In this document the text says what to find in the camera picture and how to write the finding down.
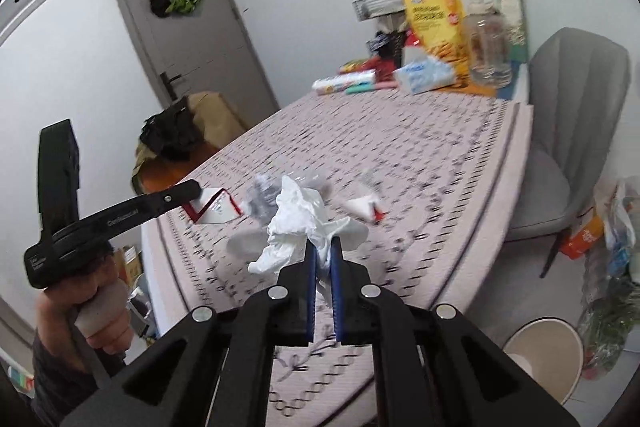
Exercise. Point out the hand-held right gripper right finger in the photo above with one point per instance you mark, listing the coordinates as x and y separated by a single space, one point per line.
338 297

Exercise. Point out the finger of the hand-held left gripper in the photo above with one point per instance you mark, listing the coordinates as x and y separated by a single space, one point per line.
172 197

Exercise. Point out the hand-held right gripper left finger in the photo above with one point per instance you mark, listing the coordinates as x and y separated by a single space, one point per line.
311 297

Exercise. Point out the red white paper packet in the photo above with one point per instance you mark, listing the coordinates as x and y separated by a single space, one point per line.
215 207

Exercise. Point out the white tissue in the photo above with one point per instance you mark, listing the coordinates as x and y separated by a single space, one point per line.
295 217

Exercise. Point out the grey wrapper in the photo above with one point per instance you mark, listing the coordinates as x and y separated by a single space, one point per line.
260 199

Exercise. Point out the white red torn wrapper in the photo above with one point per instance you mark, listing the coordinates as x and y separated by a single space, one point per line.
367 204

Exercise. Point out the beige trash bin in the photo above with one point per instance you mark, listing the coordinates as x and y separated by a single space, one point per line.
545 352

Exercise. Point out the person's left forearm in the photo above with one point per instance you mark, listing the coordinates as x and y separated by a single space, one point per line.
50 382

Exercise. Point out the person's left hand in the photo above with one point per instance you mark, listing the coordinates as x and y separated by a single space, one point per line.
55 322

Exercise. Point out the black clothes pile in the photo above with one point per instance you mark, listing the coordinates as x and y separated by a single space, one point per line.
170 129

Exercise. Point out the small cardboard box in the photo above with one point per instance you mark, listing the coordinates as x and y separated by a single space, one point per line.
131 264

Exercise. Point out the brown wooden chair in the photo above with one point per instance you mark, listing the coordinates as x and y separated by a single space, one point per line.
220 117

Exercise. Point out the patterned tablecloth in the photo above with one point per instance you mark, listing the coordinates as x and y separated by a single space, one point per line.
400 147

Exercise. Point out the grey door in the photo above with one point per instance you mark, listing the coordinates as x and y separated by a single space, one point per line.
200 37

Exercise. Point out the black hanging bag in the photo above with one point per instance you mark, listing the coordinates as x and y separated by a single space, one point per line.
160 2

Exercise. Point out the pastel roll pack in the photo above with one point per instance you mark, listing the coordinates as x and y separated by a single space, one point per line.
345 83

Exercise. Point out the teal tube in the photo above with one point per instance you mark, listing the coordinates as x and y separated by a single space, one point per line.
362 88

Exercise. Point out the blue tissue pack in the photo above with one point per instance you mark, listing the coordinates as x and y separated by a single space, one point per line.
420 74

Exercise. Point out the orange cardboard box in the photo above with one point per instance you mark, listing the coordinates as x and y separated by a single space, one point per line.
582 237

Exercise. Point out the black patterned pouch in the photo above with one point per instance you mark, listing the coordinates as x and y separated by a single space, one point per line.
387 42

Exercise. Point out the clear bag of vegetables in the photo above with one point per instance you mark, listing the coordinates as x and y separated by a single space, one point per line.
605 322

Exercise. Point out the grey flat box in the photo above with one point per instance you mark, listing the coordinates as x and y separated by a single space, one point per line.
375 4

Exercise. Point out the yellow snack bag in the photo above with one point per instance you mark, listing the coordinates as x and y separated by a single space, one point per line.
435 27

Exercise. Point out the clear plastic bottle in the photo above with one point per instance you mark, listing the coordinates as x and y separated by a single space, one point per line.
487 47

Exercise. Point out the white plastic bag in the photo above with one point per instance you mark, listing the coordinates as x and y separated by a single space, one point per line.
620 217

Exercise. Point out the grey upholstered chair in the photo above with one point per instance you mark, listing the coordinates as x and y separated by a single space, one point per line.
575 107

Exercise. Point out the tall green box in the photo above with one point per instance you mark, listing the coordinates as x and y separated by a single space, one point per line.
510 7

